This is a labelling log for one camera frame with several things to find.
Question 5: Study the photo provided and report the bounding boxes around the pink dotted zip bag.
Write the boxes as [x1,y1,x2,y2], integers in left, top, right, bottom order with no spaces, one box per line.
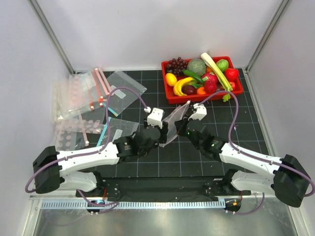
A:
[159,100,190,148]

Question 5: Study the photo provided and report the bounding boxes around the red textured fruit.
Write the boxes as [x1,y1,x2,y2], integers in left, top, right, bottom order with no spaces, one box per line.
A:
[204,80,217,94]

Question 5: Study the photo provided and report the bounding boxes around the green celery stalk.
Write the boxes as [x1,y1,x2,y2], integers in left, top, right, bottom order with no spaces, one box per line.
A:
[201,53,232,102]

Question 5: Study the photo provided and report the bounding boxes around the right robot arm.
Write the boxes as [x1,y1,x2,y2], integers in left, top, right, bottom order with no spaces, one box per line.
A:
[175,118,311,207]

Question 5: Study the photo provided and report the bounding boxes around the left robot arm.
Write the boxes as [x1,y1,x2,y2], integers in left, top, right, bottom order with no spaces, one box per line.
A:
[32,119,168,197]

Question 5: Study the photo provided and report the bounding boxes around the orange zipper bag stack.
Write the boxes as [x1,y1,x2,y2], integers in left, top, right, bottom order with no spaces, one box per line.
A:
[51,67,112,123]

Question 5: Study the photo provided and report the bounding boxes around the orange tangerine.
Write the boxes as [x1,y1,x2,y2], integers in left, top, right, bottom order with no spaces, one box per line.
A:
[197,87,207,95]

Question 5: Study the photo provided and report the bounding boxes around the red plastic bin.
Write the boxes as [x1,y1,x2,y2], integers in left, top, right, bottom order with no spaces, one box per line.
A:
[161,56,244,104]

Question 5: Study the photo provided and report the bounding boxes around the dark red apple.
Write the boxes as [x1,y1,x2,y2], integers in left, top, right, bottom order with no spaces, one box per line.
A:
[182,85,197,95]

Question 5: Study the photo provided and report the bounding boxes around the yellow banana bunch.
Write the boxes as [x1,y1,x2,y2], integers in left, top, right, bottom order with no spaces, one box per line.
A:
[173,77,196,96]

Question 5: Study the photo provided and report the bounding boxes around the pink dragon fruit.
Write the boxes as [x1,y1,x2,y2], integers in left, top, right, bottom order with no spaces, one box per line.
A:
[201,72,219,84]

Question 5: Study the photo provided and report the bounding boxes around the yellow lemon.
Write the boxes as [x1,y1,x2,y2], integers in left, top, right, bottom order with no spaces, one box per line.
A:
[165,73,177,87]

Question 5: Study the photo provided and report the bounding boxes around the red tomato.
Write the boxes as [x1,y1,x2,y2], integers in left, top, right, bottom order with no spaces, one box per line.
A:
[229,82,236,91]

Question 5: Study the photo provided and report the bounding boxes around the green chili pepper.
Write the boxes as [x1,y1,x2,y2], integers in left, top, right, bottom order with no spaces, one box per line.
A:
[183,69,204,84]

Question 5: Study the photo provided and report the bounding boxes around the green cantaloupe melon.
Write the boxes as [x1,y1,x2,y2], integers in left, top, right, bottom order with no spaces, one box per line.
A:
[187,59,206,76]

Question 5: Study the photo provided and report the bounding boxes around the dark purple grapes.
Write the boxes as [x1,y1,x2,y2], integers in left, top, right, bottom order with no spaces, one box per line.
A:
[166,57,188,76]

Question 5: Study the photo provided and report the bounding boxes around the green leafy cabbage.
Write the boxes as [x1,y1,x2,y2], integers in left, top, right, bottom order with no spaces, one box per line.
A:
[216,59,229,73]

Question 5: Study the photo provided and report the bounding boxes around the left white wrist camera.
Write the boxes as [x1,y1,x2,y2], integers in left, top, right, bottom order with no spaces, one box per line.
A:
[147,108,164,129]

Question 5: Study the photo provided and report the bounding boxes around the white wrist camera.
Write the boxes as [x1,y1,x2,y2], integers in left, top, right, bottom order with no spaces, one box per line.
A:
[189,104,207,120]
[147,108,164,129]

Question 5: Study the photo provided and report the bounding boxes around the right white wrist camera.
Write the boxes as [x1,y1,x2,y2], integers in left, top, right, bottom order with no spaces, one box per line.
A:
[189,104,207,120]

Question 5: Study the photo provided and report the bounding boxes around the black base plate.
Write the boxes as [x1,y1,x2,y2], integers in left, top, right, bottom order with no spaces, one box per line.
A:
[83,177,251,203]

